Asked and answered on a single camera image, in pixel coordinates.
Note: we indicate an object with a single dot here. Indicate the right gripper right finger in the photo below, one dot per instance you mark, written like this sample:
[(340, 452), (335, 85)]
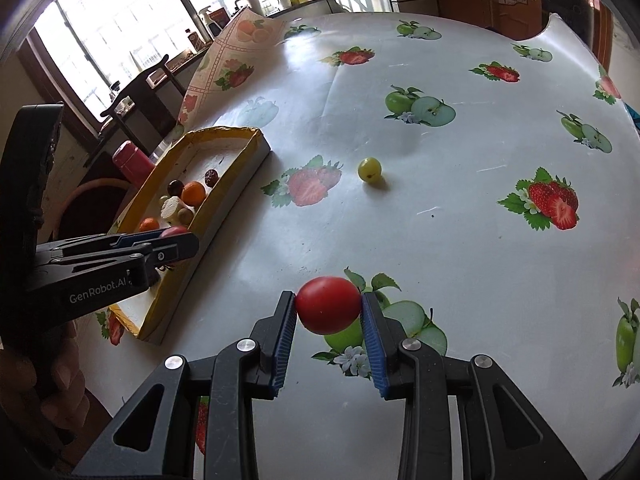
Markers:
[(503, 436)]

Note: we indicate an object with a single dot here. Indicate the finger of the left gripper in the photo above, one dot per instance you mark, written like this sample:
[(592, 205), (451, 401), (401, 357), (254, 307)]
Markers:
[(165, 252), (90, 244)]

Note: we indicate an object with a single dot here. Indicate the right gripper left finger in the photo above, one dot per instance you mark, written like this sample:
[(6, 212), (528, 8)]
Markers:
[(153, 436)]

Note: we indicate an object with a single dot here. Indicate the red tomato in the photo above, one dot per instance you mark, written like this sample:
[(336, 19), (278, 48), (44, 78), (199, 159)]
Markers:
[(328, 304), (174, 230)]

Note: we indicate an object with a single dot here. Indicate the small mandarin orange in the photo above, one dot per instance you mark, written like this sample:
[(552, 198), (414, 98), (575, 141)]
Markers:
[(149, 224)]

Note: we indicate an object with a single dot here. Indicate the brown longan fruit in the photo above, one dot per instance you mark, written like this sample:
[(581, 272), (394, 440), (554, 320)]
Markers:
[(185, 216)]

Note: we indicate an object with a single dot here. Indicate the dark purple plum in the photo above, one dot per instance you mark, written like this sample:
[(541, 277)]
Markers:
[(175, 188)]

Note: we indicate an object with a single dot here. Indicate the large orange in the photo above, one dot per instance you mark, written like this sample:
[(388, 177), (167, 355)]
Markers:
[(193, 194)]

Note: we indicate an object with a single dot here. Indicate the yellow-rimmed white tray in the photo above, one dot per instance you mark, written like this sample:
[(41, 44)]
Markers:
[(236, 153)]

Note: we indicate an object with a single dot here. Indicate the dark red jujube date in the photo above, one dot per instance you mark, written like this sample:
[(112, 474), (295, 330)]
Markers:
[(211, 178)]

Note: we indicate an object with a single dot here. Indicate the person's left hand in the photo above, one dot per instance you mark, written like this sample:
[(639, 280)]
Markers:
[(42, 386)]

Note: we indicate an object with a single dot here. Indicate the red thermos cup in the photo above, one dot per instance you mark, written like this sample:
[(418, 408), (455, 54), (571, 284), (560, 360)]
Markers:
[(133, 163)]

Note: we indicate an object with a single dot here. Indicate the dark wooden chair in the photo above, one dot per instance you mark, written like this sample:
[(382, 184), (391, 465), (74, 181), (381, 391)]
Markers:
[(147, 102)]

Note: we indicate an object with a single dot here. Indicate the fruit-print tablecloth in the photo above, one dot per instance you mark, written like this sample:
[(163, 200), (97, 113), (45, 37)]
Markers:
[(508, 206)]

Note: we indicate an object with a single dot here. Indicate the white bottle on sill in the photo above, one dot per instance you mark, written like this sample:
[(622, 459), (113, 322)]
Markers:
[(255, 6)]

